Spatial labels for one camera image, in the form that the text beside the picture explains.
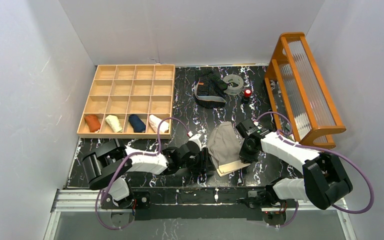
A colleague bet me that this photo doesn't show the grey beige underwear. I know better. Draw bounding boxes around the grey beige underwear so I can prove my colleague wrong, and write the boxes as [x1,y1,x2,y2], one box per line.
[206,121,249,177]

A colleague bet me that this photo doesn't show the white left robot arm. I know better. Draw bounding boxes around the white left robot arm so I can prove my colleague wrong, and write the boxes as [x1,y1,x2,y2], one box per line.
[81,139,215,206]

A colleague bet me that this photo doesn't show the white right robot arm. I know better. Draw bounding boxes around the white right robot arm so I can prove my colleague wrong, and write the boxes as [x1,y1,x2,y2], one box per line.
[236,119,353,210]

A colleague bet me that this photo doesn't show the rolled white underwear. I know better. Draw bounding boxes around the rolled white underwear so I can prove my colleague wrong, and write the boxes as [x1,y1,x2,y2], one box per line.
[148,114,170,134]

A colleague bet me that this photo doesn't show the rolled blue underwear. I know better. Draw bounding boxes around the rolled blue underwear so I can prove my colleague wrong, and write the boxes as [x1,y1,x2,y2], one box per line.
[128,114,146,133]

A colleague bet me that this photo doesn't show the clear tape roll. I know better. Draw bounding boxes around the clear tape roll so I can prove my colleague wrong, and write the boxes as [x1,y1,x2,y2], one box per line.
[222,74,244,96]

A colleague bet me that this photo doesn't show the black striped underwear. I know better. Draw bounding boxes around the black striped underwear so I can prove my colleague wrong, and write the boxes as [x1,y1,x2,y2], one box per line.
[193,68,229,109]

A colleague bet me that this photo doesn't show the rolled cream underwear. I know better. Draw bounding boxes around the rolled cream underwear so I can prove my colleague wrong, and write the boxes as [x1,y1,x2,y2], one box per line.
[105,114,123,133]

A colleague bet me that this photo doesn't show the rolled orange underwear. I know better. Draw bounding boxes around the rolled orange underwear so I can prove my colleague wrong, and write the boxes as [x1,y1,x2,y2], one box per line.
[83,114,101,133]

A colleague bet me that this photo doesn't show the red small cap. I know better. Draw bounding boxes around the red small cap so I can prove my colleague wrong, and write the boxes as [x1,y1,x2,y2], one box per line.
[243,89,252,99]

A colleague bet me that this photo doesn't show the orange wooden rack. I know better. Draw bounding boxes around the orange wooden rack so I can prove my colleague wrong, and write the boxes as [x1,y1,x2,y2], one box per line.
[264,32,346,149]

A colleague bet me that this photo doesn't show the wooden compartment tray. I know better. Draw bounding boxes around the wooden compartment tray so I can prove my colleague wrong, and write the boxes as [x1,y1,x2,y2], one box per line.
[77,64,176,139]

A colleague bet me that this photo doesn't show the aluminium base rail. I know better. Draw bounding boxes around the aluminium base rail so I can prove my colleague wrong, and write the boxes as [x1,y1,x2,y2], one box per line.
[44,187,357,240]

